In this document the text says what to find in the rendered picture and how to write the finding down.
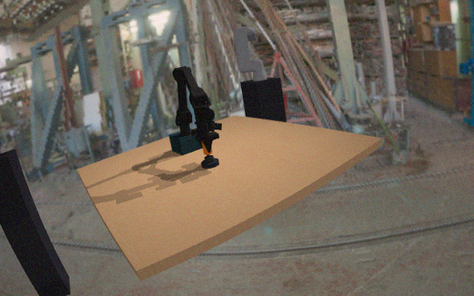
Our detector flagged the orange tapered knob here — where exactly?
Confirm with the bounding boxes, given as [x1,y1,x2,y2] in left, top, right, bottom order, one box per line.
[201,142,212,155]

